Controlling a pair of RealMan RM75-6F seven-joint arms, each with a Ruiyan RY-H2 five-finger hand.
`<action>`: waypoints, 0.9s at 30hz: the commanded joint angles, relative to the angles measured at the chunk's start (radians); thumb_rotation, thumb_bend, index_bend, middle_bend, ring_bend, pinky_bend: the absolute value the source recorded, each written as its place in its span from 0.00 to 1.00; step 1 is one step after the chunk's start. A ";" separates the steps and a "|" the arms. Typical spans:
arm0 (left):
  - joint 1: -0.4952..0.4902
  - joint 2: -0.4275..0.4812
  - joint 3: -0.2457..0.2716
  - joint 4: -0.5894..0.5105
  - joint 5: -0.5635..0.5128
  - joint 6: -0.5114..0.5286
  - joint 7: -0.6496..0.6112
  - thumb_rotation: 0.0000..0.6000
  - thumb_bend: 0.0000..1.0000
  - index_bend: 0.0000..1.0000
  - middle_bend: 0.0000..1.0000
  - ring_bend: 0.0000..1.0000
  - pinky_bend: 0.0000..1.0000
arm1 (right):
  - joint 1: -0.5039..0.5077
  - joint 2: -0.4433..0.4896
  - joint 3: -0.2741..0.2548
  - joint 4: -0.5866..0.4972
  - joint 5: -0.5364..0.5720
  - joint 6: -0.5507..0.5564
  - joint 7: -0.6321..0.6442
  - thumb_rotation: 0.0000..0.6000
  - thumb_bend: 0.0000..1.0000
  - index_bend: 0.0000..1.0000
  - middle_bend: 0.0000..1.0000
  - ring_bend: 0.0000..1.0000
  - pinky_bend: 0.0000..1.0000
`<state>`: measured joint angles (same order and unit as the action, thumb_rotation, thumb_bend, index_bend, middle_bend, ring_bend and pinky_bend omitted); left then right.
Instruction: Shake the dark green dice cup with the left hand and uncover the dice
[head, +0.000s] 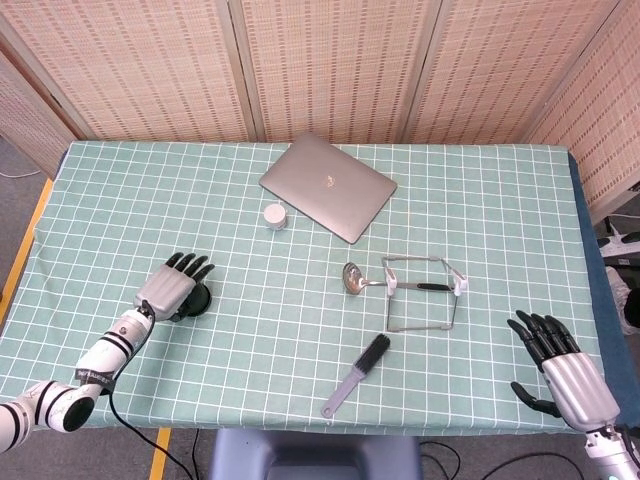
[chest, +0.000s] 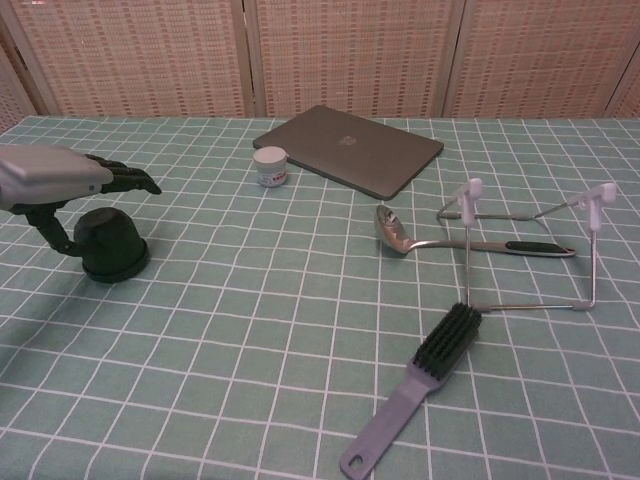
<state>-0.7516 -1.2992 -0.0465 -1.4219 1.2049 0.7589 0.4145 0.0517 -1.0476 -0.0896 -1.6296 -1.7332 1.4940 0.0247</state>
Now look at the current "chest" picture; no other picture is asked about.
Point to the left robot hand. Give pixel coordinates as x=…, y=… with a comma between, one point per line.
x=45, y=175

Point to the dark green dome object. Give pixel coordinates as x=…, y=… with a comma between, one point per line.
x=112, y=245

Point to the small white jar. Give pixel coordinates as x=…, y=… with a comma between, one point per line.
x=270, y=167

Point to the green checked tablecloth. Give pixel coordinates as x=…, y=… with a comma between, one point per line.
x=225, y=325

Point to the grey closed laptop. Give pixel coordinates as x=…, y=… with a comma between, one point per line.
x=350, y=150

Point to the woven bamboo folding screen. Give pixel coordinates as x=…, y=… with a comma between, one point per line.
x=350, y=55

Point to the grey brush with black bristles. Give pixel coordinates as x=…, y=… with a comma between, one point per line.
x=417, y=385

